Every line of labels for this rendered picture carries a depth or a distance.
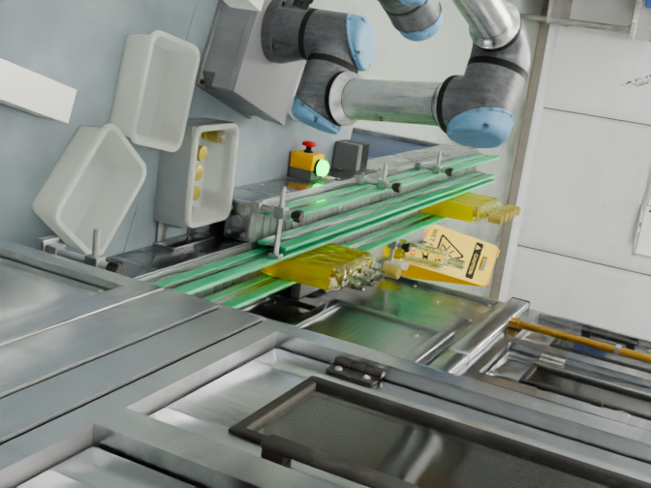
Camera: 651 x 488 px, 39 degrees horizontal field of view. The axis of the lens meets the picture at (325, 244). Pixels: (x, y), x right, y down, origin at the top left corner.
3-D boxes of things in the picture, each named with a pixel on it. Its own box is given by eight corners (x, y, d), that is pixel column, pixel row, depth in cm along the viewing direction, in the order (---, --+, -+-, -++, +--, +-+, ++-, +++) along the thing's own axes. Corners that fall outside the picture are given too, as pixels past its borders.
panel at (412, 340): (112, 421, 165) (277, 484, 151) (113, 406, 164) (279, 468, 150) (332, 308, 244) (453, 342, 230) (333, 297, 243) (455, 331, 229)
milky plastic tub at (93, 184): (14, 208, 165) (51, 219, 161) (75, 109, 173) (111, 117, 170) (62, 255, 179) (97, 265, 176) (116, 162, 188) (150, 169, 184)
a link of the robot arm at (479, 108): (329, 75, 212) (540, 83, 175) (310, 136, 210) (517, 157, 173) (296, 52, 203) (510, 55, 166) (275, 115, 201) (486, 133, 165)
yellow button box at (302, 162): (286, 175, 253) (310, 180, 250) (290, 148, 251) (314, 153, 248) (298, 172, 259) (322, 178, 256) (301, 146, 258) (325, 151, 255)
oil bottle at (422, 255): (383, 257, 298) (459, 275, 287) (385, 240, 296) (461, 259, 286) (389, 252, 303) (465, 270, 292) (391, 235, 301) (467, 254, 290)
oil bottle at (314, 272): (260, 272, 224) (338, 294, 215) (263, 250, 223) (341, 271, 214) (271, 268, 229) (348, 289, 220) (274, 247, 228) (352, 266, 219)
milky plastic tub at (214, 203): (154, 221, 201) (187, 229, 198) (163, 119, 196) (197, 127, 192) (199, 211, 217) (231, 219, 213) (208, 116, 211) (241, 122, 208)
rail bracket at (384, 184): (355, 184, 265) (397, 193, 259) (357, 159, 263) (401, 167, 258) (360, 182, 268) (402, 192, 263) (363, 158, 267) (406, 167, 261)
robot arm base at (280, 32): (270, -15, 203) (310, -9, 199) (299, 6, 217) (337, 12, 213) (255, 53, 204) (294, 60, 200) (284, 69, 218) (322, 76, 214)
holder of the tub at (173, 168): (151, 244, 203) (180, 252, 200) (162, 120, 196) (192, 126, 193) (195, 232, 218) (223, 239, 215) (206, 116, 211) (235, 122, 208)
